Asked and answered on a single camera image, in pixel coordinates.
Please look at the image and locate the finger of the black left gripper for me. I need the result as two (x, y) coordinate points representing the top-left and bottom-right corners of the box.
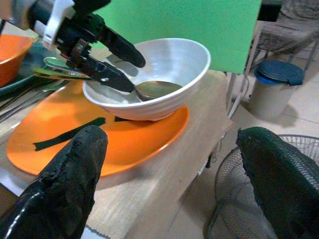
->
(101, 24), (147, 68)
(74, 55), (136, 94)

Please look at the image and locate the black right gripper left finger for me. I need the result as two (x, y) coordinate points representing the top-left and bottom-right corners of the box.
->
(0, 125), (109, 239)

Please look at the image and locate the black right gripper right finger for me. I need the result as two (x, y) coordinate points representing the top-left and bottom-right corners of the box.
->
(236, 126), (319, 239)

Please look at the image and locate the metal spoon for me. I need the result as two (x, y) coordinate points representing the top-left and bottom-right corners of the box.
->
(33, 69), (183, 102)

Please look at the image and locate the dark green strip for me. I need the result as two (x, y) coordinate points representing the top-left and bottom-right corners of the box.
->
(33, 117), (106, 152)

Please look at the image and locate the white ceramic bowl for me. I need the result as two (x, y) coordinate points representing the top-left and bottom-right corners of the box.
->
(82, 37), (211, 122)

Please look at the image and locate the orange bowl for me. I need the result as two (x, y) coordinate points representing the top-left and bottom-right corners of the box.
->
(0, 34), (35, 88)

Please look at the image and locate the orange oval plate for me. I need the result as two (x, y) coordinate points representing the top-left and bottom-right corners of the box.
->
(6, 81), (190, 177)

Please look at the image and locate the silver metal chopstick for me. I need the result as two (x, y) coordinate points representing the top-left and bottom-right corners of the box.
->
(0, 89), (54, 123)
(0, 82), (68, 112)

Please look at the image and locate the green board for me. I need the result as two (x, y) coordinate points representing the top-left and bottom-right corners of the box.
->
(93, 0), (262, 75)

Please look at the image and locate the grey bucket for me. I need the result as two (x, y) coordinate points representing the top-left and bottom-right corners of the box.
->
(248, 74), (297, 120)

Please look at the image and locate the dark green plate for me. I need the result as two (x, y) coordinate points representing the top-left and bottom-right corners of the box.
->
(0, 42), (64, 98)

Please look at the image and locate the blue bucket lid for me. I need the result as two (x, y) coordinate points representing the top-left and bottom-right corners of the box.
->
(254, 60), (305, 87)

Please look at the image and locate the woven grey chair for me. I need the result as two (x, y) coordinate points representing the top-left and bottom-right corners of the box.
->
(256, 0), (319, 73)

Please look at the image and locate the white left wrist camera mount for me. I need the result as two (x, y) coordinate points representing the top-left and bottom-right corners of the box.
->
(32, 0), (112, 50)

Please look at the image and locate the wire fan guard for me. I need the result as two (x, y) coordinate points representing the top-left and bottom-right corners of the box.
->
(204, 134), (319, 239)

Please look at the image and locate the white metal frame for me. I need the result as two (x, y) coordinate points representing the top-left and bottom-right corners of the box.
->
(227, 21), (265, 118)

